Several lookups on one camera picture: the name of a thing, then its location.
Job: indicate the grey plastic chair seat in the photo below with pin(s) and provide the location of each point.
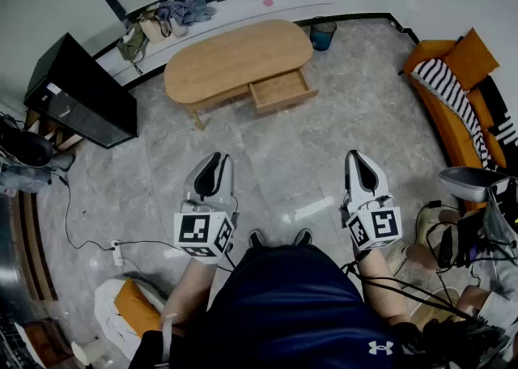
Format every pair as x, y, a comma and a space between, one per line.
465, 183

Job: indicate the beige handbag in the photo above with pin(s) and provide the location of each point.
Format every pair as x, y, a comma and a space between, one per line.
154, 29

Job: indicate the black cushion with white stripes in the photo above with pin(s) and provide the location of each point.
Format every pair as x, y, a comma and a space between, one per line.
503, 124

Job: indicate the person's right black shoe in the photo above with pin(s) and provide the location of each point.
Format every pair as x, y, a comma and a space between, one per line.
303, 236

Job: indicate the green cloth bag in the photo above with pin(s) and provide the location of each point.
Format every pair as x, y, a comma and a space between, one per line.
131, 43

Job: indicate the curved wooden bench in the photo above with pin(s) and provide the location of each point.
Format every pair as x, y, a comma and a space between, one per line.
34, 246

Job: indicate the orange square cushion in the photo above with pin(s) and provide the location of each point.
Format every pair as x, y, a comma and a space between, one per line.
471, 62

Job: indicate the person's left black shoe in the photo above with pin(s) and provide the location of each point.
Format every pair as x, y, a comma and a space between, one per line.
256, 237

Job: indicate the person's dark navy shirt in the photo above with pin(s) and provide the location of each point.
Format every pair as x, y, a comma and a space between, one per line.
283, 310

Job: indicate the orange sofa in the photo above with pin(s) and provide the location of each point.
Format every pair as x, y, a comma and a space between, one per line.
449, 124

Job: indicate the black and white striped blanket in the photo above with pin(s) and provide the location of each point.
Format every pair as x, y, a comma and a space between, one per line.
449, 90

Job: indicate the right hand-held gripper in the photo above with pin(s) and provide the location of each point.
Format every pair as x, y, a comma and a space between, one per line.
380, 223

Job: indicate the pink round sticker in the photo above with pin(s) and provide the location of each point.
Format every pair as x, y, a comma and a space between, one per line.
268, 2

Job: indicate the person's right forearm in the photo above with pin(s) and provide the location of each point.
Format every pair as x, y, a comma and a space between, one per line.
378, 290

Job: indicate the brown wooden box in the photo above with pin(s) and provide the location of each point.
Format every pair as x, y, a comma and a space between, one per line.
46, 341

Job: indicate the wooden coffee table drawer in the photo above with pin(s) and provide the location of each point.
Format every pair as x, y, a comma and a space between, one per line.
279, 88

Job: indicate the blue plaid shirt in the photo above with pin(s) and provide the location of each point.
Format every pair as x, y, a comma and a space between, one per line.
188, 9

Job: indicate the white cup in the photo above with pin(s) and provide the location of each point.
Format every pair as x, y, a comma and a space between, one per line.
87, 352

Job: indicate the blue mesh waste bin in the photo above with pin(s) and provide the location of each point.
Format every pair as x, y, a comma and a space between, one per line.
322, 37

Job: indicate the black round stool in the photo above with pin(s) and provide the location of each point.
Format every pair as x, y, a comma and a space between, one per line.
24, 147

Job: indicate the white power strip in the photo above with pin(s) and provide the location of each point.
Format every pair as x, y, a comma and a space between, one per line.
117, 252

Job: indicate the person's black shoe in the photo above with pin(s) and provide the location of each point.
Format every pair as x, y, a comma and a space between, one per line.
256, 237
303, 236

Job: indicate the grey folded jeans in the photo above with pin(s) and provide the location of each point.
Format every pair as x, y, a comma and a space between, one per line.
28, 179

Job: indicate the wooden low shelf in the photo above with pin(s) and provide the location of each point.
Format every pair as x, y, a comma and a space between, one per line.
52, 132

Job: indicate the person's left forearm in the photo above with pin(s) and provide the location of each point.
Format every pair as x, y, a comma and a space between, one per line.
190, 290

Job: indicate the orange chair cushion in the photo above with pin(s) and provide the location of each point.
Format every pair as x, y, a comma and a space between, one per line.
135, 312

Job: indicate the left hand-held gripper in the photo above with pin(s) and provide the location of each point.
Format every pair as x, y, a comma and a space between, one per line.
198, 230

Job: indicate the wooden oval coffee table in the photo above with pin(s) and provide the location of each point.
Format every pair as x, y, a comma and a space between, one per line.
239, 56

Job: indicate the black glass-door cabinet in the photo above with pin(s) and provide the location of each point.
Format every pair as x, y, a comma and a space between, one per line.
89, 92

